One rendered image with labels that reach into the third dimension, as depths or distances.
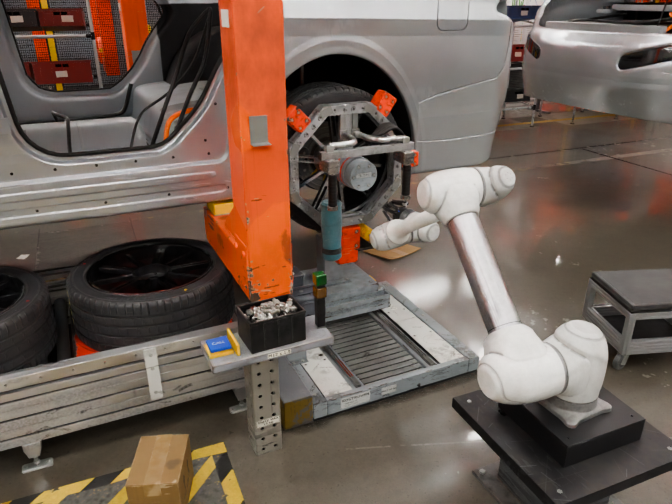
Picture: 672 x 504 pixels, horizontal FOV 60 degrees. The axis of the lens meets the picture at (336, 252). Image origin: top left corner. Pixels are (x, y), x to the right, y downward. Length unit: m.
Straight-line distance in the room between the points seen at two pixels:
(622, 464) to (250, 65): 1.61
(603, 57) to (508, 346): 3.12
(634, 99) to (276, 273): 3.04
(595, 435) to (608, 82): 3.05
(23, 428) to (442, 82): 2.20
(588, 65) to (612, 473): 3.25
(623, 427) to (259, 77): 1.51
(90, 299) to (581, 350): 1.69
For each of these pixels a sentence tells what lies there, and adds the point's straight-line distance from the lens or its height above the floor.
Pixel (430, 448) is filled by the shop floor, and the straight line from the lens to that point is 2.30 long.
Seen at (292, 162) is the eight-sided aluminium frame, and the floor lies 0.90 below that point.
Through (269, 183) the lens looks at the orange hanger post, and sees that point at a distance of 1.98.
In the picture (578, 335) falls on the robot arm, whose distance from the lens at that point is 1.81.
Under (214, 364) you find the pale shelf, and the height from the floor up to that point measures 0.45.
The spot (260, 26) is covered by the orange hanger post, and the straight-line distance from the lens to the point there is 1.89.
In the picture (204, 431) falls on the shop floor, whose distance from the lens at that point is 2.40.
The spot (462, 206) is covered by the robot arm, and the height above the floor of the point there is 0.94.
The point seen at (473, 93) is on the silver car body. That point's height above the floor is 1.11.
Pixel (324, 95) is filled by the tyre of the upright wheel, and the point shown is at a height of 1.15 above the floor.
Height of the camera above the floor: 1.53
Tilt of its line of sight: 24 degrees down
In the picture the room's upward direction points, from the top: straight up
